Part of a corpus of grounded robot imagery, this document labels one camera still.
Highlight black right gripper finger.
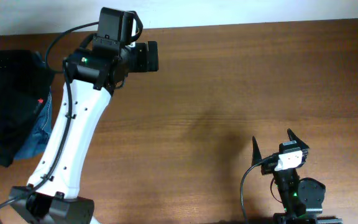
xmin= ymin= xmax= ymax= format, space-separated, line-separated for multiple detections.
xmin=287 ymin=128 xmax=309 ymax=150
xmin=251 ymin=136 xmax=262 ymax=166

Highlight dark green t-shirt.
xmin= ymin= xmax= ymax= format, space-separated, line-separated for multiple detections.
xmin=0 ymin=90 xmax=49 ymax=167

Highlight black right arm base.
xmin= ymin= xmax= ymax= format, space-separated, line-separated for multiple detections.
xmin=273 ymin=213 xmax=344 ymax=224

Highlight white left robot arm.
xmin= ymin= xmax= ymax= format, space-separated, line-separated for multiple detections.
xmin=8 ymin=7 xmax=158 ymax=223

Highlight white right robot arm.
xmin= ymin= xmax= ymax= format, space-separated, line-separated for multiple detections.
xmin=252 ymin=129 xmax=326 ymax=223

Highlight folded blue jeans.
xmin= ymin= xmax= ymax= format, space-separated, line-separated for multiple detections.
xmin=14 ymin=91 xmax=52 ymax=160

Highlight black folded garment with logo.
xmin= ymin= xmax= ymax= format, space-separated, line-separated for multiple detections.
xmin=0 ymin=50 xmax=54 ymax=100

